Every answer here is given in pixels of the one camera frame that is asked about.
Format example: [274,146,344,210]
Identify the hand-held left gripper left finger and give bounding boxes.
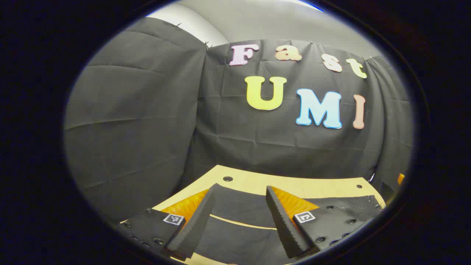
[118,187,217,260]

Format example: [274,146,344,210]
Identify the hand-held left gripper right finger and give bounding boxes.
[266,185,367,259]

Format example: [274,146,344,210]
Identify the dark grey jeans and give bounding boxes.
[184,183,384,265]

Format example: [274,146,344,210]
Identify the black backdrop cloth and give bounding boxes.
[63,17,413,225]

